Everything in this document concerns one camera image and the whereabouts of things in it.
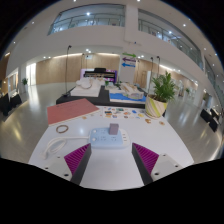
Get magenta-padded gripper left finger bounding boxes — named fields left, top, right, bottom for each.
left=40, top=143, right=93, bottom=186

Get pink flat board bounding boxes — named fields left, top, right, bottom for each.
left=46, top=97, right=101, bottom=126

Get thin wooden ring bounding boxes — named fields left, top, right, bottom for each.
left=55, top=124, right=70, bottom=134

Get black piano with purple screen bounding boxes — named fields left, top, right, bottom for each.
left=79, top=67, right=118, bottom=84

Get light blue power strip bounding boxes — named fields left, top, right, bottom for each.
left=88, top=127, right=131, bottom=149

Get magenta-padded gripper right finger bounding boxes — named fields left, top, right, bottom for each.
left=131, top=142, right=184, bottom=186

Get tall black floor stand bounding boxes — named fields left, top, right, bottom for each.
left=156, top=55, right=162, bottom=79
left=149, top=56, right=155, bottom=88
left=62, top=44, right=73, bottom=98

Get white sign pillar with arrows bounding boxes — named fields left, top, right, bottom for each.
left=118, top=51, right=138, bottom=84

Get potted plant in striped pot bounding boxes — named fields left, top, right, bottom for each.
left=144, top=70, right=178, bottom=120

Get black display platform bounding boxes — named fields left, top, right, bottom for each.
left=55, top=84, right=148, bottom=109

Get white sheet with colourful stickers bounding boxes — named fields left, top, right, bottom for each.
left=99, top=105, right=146, bottom=120

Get architectural model on blue base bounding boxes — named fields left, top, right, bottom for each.
left=109, top=82, right=148, bottom=104

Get group of black chairs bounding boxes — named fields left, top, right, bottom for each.
left=199, top=107, right=223, bottom=133
left=0, top=92, right=23, bottom=117

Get white architectural model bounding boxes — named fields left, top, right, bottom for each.
left=70, top=78, right=103, bottom=98

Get small grey-purple charger block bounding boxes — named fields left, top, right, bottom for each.
left=108, top=123, right=120, bottom=136

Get small distant potted plant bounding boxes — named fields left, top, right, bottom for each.
left=21, top=77, right=29, bottom=94

